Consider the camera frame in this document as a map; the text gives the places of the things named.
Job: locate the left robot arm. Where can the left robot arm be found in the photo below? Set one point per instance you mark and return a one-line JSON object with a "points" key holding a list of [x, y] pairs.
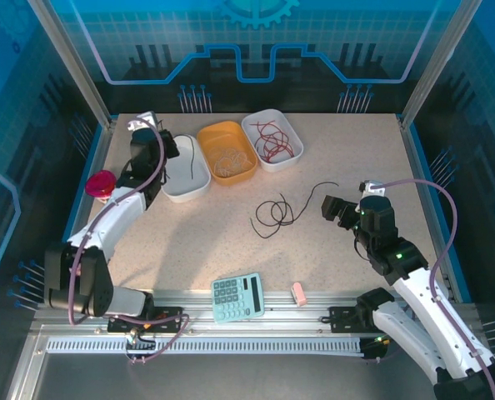
{"points": [[110, 216]]}

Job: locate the white plastic bin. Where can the white plastic bin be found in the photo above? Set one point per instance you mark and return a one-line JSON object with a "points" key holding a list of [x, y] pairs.
{"points": [[181, 183], [289, 162]]}

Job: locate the orange plastic bin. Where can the orange plastic bin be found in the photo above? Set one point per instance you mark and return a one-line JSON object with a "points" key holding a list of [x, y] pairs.
{"points": [[214, 137]]}

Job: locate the small pink eraser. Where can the small pink eraser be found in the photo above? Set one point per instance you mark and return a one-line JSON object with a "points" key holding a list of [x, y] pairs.
{"points": [[298, 294]]}

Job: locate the teal calculator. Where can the teal calculator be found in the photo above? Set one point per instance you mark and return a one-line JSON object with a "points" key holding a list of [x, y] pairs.
{"points": [[237, 298]]}

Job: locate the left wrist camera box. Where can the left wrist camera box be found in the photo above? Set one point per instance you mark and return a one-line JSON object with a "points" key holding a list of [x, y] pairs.
{"points": [[141, 121]]}

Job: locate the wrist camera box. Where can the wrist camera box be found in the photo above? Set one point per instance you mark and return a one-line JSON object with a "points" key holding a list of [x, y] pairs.
{"points": [[141, 121], [372, 188]]}

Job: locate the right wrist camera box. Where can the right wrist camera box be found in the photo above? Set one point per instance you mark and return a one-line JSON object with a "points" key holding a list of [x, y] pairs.
{"points": [[372, 188]]}

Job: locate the aluminium side rail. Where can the aluminium side rail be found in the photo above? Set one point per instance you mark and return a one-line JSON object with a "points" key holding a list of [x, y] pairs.
{"points": [[416, 166], [101, 146]]}

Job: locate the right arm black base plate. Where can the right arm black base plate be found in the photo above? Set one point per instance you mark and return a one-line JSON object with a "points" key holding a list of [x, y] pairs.
{"points": [[341, 318]]}

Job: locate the aluminium frame post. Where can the aluminium frame post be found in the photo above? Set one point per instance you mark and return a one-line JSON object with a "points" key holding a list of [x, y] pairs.
{"points": [[439, 62], [70, 62]]}

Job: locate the aluminium table rail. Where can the aluminium table rail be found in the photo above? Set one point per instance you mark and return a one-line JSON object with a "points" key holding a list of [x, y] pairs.
{"points": [[289, 316]]}

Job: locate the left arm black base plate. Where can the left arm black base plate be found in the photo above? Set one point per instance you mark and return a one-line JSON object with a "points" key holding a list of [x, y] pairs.
{"points": [[168, 318]]}

